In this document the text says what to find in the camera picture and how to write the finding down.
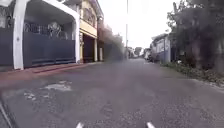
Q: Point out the green weedy verge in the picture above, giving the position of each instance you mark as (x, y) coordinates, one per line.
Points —
(196, 71)

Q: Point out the pink and white building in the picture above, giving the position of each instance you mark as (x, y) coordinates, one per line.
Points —
(46, 50)

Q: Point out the row of trees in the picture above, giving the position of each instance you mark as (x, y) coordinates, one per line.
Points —
(200, 33)

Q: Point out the blue and white building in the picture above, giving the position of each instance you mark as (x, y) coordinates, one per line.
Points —
(161, 48)

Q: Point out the red brick pavement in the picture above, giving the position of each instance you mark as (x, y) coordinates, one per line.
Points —
(36, 70)

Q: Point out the tree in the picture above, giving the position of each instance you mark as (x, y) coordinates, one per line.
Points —
(115, 46)

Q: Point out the yellow building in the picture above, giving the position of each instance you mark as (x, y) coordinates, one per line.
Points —
(88, 31)

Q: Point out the robot's own part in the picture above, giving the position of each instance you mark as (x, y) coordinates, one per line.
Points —
(150, 125)
(79, 125)

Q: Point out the grey asphalt road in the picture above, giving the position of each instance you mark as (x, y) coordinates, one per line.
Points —
(126, 96)

